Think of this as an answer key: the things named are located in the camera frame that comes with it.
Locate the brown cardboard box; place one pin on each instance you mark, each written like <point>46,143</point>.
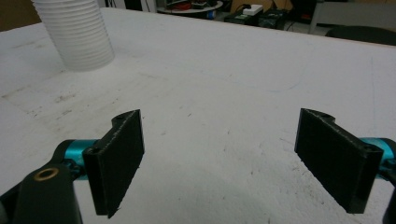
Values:
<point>17,14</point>

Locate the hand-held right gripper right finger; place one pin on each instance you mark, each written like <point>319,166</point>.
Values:
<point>336,158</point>

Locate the grey desk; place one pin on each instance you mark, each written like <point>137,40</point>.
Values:
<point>351,14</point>

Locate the black office chair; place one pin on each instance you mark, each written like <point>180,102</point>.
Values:
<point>362,34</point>

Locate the stack of white plastic cups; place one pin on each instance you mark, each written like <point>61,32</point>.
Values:
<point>77,34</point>

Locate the white power adapter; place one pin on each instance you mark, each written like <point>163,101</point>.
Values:
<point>252,10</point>

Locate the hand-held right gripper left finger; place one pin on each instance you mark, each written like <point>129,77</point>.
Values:
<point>115,161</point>

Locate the round white table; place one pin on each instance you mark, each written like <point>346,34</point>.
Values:
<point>190,8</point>

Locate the black electronic device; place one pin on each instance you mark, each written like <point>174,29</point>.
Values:
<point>257,18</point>

